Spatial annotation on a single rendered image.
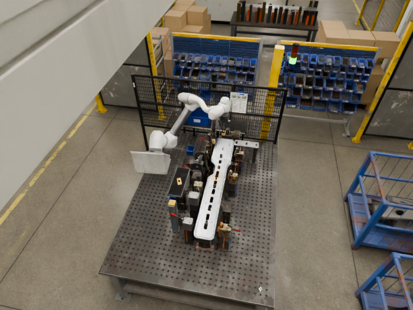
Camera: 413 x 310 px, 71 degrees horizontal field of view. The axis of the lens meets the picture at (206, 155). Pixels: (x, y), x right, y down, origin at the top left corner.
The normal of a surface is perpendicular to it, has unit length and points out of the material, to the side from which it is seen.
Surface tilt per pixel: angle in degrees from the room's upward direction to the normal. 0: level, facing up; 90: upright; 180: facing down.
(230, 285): 0
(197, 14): 90
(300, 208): 0
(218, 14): 90
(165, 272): 0
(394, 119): 89
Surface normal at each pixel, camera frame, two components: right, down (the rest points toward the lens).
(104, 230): 0.00, -0.71
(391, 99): -0.14, 0.70
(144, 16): 0.98, 0.13
